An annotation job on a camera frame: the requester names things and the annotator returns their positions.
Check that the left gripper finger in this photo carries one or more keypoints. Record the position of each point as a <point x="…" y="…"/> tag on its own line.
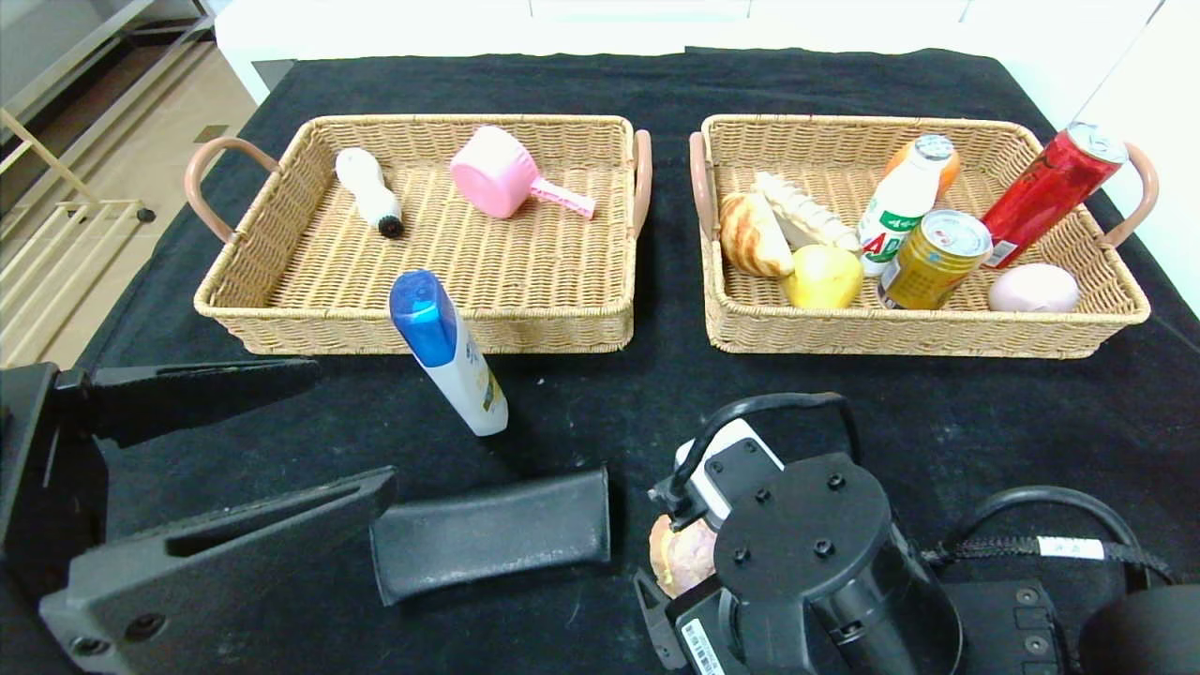
<point x="206" y="581"/>
<point x="187" y="398"/>

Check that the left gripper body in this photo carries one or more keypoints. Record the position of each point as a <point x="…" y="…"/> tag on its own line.
<point x="28" y="469"/>

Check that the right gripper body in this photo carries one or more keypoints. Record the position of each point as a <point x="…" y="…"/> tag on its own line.
<point x="698" y="637"/>

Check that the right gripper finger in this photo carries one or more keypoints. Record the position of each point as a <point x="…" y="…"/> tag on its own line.
<point x="653" y="619"/>

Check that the round cream puff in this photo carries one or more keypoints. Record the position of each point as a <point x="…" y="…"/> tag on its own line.
<point x="684" y="558"/>

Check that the long ridged pastry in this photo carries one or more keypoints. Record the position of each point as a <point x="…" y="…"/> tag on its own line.
<point x="806" y="216"/>

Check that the golden drink can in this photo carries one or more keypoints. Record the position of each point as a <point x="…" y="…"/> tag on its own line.
<point x="928" y="267"/>

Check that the white AD milk bottle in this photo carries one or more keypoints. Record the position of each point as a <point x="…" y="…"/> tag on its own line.
<point x="900" y="211"/>

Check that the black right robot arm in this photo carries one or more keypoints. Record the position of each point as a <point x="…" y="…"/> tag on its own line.
<point x="825" y="534"/>

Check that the wicker basket holding food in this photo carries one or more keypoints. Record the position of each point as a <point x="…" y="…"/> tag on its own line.
<point x="844" y="328"/>

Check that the wicker basket holding toiletries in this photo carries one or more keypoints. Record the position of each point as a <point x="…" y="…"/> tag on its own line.
<point x="525" y="272"/>

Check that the black leather pouch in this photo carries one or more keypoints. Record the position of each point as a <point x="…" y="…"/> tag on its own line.
<point x="487" y="536"/>

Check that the white shampoo bottle blue cap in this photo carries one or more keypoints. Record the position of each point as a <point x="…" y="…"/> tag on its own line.
<point x="450" y="356"/>

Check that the white brush bottle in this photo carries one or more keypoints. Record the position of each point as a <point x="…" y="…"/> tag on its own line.
<point x="368" y="192"/>

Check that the black table cloth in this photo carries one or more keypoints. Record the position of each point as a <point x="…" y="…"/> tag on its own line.
<point x="984" y="412"/>

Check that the grey shelf unit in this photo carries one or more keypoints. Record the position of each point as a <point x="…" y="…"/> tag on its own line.
<point x="47" y="47"/>

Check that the pink plastic scoop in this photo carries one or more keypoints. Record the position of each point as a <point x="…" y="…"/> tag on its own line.
<point x="492" y="173"/>

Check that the yellow lemon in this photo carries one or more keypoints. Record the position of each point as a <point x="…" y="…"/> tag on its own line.
<point x="823" y="278"/>

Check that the striped croissant bread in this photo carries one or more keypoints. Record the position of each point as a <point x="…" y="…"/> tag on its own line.
<point x="750" y="239"/>

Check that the pale pink egg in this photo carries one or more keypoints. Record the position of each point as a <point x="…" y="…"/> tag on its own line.
<point x="1031" y="289"/>

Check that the orange fruit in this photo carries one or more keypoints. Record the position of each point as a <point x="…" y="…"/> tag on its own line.
<point x="949" y="173"/>

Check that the red drink can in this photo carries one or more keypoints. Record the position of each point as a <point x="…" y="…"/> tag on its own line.
<point x="1050" y="192"/>

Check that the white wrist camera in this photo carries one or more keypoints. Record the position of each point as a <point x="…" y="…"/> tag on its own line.
<point x="741" y="459"/>

